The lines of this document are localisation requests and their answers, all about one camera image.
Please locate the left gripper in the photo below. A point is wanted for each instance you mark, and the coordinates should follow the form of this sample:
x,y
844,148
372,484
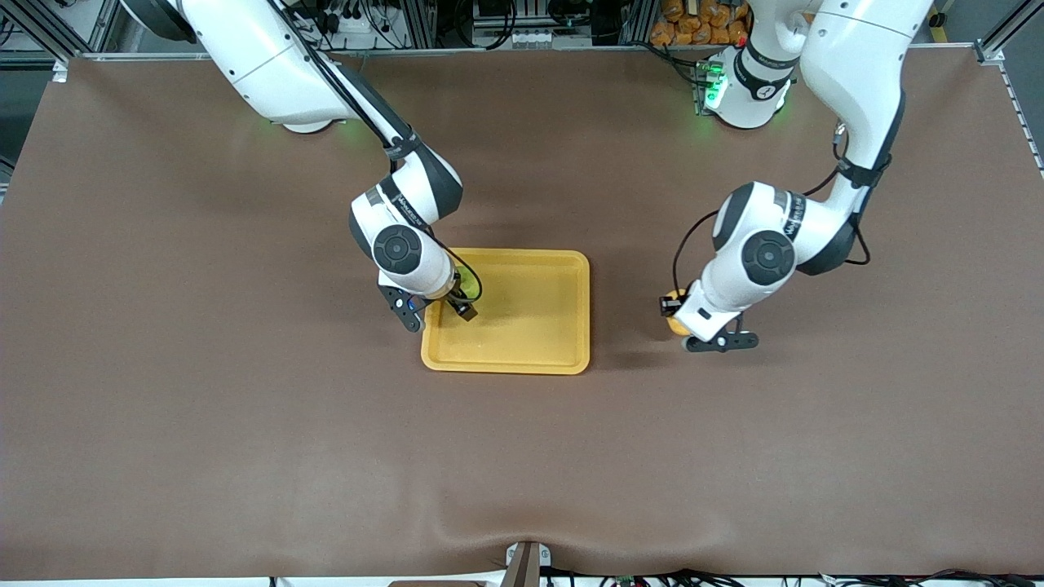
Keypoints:
x,y
671,306

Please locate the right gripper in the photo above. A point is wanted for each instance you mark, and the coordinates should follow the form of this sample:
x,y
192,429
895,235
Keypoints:
x,y
462,303

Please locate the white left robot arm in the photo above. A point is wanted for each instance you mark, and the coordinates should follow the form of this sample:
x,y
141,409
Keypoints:
x,y
856,65

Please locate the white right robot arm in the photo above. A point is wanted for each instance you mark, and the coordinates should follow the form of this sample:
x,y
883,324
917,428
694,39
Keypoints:
x,y
261,57

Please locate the yellow plastic tray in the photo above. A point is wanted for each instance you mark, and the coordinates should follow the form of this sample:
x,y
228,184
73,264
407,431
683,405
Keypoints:
x,y
530,326

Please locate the brown table mat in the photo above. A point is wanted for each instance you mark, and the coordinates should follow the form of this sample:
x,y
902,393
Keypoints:
x,y
522,456

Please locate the white power strip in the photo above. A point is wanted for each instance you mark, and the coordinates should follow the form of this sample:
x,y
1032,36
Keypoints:
x,y
536,38

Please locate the bag of orange snacks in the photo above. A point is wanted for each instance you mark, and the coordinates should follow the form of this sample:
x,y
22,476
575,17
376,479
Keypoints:
x,y
701,24

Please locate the white power box with plugs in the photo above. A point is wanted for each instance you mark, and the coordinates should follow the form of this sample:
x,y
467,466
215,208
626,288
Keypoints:
x,y
351,28

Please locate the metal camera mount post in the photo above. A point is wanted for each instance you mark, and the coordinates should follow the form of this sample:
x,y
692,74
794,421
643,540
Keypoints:
x,y
526,567

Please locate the aluminium table edge rail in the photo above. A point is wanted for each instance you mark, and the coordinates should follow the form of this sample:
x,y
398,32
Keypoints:
x,y
571,50

